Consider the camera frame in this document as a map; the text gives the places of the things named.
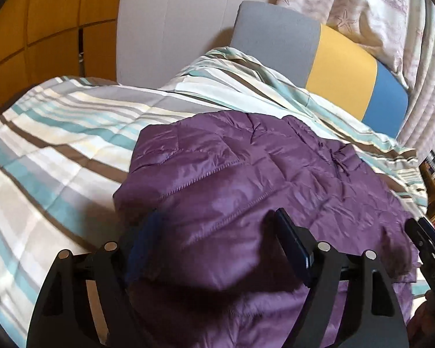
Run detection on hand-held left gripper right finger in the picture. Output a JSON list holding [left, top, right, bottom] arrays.
[[273, 208, 409, 348]]

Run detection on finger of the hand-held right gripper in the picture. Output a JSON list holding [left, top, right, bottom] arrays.
[[418, 217, 435, 262], [405, 218, 435, 300]]

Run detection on purple puffer jacket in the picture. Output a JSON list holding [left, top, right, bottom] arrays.
[[112, 110, 423, 348]]

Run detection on striped duvet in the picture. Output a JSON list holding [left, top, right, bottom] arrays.
[[0, 45, 430, 348]]

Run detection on person's right hand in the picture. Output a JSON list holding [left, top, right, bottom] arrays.
[[408, 290, 435, 348]]

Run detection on starfish print curtain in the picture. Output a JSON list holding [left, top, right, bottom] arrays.
[[275, 0, 435, 160]]

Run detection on wooden wardrobe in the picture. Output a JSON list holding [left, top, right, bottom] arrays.
[[0, 0, 126, 120]]

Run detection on grey yellow blue headboard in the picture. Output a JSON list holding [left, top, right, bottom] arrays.
[[229, 1, 410, 139]]

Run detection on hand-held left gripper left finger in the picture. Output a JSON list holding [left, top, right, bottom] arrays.
[[26, 211, 167, 348]]

